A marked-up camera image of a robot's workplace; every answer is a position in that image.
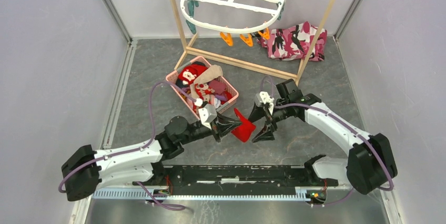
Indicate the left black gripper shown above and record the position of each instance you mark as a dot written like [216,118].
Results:
[219,129]

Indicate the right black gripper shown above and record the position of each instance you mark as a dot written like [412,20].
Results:
[266,134]

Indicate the plain red sock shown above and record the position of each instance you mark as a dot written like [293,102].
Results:
[244,131]

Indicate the white round clip hanger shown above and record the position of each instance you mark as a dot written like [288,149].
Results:
[235,3]

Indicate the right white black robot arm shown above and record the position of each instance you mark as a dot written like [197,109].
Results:
[369,164]

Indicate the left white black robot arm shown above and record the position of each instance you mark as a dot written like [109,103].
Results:
[88,170]

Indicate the maroon purple sock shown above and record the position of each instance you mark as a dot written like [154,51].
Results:
[218,86]

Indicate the red white patterned Christmas sock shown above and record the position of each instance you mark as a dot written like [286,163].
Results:
[205,93]

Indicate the pink perforated plastic basket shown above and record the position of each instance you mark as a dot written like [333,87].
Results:
[223,101]

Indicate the beige sock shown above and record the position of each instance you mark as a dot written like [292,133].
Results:
[211,73]

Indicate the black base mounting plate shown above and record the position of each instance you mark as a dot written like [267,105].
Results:
[236,180]

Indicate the pink camouflage cloth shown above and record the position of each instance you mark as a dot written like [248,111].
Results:
[289,43]

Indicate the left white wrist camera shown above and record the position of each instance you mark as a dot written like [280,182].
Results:
[207,112]

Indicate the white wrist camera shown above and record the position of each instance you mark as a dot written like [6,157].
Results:
[207,112]
[263,98]

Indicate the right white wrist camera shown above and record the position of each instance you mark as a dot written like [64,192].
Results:
[263,98]

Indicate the wooden rack frame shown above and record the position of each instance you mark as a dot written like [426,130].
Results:
[190,50]

